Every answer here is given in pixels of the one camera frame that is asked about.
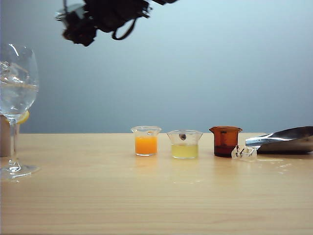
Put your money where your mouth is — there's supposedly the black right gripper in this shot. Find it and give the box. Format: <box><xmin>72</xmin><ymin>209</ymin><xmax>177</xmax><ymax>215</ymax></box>
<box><xmin>62</xmin><ymin>0</ymin><xmax>151</xmax><ymax>47</ymax></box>

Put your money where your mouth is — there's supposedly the smoky grey measuring cup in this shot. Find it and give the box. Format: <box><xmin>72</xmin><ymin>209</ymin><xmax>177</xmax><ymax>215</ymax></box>
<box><xmin>55</xmin><ymin>3</ymin><xmax>85</xmax><ymax>24</ymax></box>

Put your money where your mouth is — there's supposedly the clear cup with orange juice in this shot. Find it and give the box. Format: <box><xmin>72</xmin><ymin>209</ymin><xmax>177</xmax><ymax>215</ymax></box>
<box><xmin>130</xmin><ymin>125</ymin><xmax>162</xmax><ymax>157</ymax></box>

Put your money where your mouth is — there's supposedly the clear cup with yellow liquid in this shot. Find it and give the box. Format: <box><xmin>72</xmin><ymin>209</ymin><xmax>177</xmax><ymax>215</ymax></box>
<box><xmin>166</xmin><ymin>129</ymin><xmax>204</xmax><ymax>160</ymax></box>

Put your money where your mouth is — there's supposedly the amber measuring cup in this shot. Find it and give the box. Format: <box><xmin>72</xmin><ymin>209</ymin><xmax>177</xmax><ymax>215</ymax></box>
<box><xmin>208</xmin><ymin>126</ymin><xmax>244</xmax><ymax>158</ymax></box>

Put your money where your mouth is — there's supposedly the large clear wine glass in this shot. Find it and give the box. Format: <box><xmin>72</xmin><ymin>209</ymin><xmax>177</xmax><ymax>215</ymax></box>
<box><xmin>0</xmin><ymin>43</ymin><xmax>40</xmax><ymax>182</ymax></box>

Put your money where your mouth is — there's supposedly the yellow lemon slice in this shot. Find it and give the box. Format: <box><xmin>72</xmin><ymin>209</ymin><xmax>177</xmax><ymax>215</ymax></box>
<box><xmin>18</xmin><ymin>110</ymin><xmax>30</xmax><ymax>124</ymax></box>

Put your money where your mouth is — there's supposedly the beige wooden block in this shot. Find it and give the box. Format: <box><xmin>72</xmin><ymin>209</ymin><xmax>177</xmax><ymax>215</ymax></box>
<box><xmin>0</xmin><ymin>115</ymin><xmax>12</xmax><ymax>157</ymax></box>

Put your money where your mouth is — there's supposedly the clear ice cube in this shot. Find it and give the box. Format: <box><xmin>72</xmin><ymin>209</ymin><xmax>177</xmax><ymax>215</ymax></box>
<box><xmin>231</xmin><ymin>144</ymin><xmax>258</xmax><ymax>161</ymax></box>

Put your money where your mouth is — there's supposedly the stainless steel ice scoop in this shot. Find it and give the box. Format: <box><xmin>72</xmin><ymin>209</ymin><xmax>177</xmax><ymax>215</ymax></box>
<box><xmin>245</xmin><ymin>125</ymin><xmax>313</xmax><ymax>155</ymax></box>

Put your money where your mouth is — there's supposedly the black cable loop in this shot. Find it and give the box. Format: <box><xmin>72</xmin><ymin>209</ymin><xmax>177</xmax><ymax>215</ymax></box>
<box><xmin>112</xmin><ymin>18</ymin><xmax>136</xmax><ymax>41</ymax></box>

